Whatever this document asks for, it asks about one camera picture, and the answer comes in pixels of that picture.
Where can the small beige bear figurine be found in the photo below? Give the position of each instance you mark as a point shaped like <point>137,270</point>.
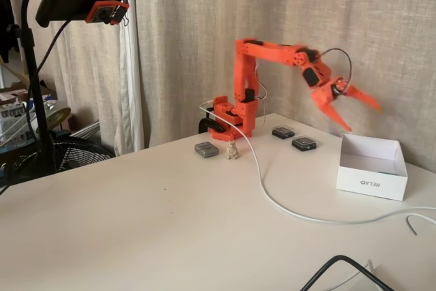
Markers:
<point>232,151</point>

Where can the brown cardboard box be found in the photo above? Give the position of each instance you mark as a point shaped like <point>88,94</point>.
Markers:
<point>17,86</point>

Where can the black gooseneck camera stand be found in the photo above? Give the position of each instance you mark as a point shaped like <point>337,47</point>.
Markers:
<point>37,100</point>

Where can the black plastic case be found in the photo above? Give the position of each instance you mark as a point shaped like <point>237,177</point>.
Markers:
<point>283,132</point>
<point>304,144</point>

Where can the grey plastic case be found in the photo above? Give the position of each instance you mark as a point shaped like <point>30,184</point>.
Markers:
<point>206,150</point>

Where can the black floor fan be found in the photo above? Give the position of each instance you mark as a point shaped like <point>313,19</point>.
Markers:
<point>78,154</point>

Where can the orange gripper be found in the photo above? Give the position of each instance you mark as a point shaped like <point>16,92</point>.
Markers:
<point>328,95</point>

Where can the beige linen curtain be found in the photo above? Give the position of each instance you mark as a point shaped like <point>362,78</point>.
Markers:
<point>340,15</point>

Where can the orange camera mount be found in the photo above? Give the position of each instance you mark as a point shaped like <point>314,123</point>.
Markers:
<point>102,13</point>

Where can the black table clamp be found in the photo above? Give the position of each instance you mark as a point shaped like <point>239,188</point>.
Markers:
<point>207,122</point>

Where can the green cube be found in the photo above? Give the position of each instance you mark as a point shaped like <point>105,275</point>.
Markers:
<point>386,173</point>

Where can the black camera holder bar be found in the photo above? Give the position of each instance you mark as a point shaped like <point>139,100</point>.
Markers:
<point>68,4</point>

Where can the gold lamp shade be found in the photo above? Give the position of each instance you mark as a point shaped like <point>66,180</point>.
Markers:
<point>58,114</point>

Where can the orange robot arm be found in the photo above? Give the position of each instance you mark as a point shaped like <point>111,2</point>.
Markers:
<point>245,73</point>

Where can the white sheer curtain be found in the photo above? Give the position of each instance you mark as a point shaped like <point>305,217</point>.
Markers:
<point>95,83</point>

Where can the white cardboard box bin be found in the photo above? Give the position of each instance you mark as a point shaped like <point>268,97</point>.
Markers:
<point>368,185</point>

